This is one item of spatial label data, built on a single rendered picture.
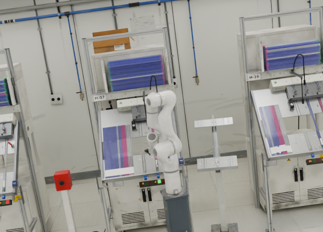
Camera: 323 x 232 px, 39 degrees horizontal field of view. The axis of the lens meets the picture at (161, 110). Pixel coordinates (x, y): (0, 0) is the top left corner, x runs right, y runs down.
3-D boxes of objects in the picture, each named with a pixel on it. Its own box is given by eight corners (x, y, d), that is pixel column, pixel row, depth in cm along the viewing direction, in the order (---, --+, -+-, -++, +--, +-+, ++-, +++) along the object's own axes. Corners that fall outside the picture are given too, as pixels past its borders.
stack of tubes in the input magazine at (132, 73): (165, 84, 423) (162, 55, 416) (111, 92, 423) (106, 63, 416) (165, 82, 435) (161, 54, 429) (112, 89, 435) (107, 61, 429)
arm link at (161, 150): (181, 170, 350) (178, 140, 345) (161, 177, 342) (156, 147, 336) (173, 165, 361) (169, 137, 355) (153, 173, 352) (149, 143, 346)
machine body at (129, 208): (188, 227, 443) (180, 167, 428) (116, 237, 443) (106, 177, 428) (182, 198, 506) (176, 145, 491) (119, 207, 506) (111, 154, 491)
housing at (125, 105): (170, 108, 436) (169, 100, 424) (119, 115, 435) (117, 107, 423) (169, 101, 440) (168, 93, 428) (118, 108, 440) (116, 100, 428)
